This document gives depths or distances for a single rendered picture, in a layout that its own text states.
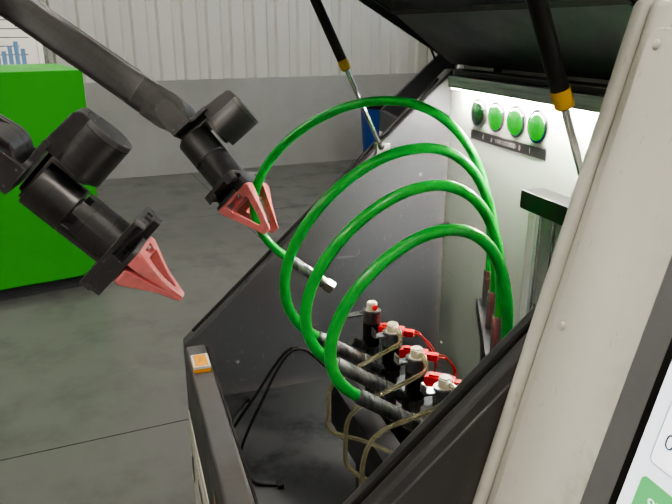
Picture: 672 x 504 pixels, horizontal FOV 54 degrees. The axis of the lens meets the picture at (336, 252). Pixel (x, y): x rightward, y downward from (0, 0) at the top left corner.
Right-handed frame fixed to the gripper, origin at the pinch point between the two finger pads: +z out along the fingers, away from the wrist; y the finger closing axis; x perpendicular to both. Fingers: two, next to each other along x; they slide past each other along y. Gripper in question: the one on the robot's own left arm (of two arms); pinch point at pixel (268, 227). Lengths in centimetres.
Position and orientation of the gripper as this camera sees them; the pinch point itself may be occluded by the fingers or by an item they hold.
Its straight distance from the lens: 105.1
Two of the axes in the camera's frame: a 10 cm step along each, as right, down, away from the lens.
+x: -6.8, 6.6, 3.2
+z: 6.4, 7.5, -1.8
